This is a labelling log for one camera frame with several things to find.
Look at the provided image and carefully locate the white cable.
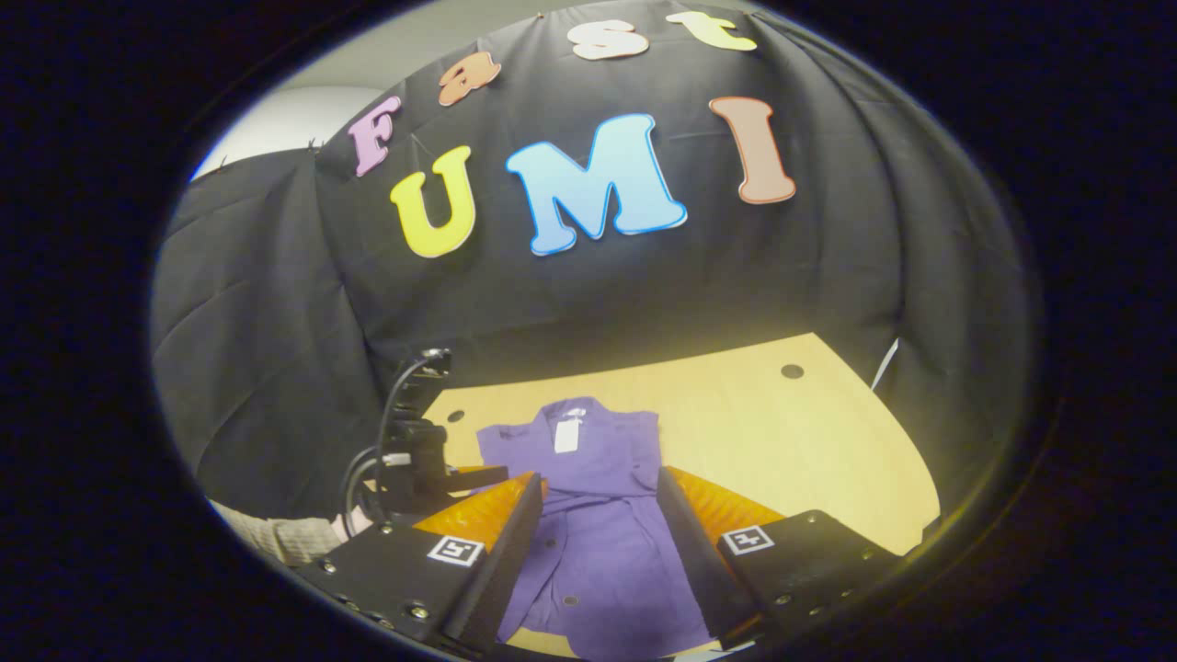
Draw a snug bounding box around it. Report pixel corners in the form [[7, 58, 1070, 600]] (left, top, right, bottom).
[[869, 337, 900, 392]]

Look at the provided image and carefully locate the purple button shirt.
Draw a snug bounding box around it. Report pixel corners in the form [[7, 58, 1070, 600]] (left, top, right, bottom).
[[476, 397, 727, 661]]

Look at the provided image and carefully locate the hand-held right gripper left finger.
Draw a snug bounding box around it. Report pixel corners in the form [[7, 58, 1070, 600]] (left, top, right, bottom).
[[294, 471, 545, 656]]

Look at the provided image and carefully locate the black backdrop cloth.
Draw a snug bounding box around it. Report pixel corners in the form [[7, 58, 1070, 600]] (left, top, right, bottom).
[[147, 0, 1035, 525]]

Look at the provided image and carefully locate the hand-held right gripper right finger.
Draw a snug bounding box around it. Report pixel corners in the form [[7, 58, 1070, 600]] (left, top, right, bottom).
[[655, 464, 907, 649]]

